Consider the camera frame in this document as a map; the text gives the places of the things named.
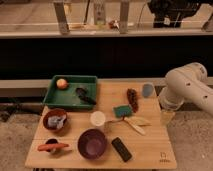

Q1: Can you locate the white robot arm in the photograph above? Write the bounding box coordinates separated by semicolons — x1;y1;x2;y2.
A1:
158;62;213;126

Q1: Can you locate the black tool in tray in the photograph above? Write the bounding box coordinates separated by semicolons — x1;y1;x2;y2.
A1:
75;88;96;105

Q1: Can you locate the green plastic tray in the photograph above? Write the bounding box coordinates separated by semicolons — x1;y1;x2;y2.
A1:
43;75;97;110

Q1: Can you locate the blue cup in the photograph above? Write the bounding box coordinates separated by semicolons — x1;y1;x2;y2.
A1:
142;84;154;98

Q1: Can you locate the green sponge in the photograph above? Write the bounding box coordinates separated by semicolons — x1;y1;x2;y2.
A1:
113;105;133;118

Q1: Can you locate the black rectangular remote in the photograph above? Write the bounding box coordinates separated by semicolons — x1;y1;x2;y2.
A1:
111;137;132;162

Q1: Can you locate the white cup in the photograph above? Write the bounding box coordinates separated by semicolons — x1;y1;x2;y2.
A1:
90;111;106;127

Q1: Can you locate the purple bowl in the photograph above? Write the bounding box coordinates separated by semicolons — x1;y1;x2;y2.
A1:
77;129;107;160

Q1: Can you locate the black machine in background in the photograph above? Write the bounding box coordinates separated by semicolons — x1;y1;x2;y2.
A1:
148;0;201;28

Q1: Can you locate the orange round fruit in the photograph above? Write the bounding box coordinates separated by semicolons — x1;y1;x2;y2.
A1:
56;79;68;89

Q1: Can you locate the brown bowl with wrapper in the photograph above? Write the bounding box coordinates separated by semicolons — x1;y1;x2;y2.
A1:
43;108;67;132

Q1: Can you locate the crumpled grey wrapper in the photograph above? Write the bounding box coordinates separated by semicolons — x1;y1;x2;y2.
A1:
47;115;66;129

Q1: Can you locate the small dark cup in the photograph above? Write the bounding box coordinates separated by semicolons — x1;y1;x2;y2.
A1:
45;138;58;154

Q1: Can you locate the orange carrot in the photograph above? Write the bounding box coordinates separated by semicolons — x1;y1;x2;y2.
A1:
37;143;69;151

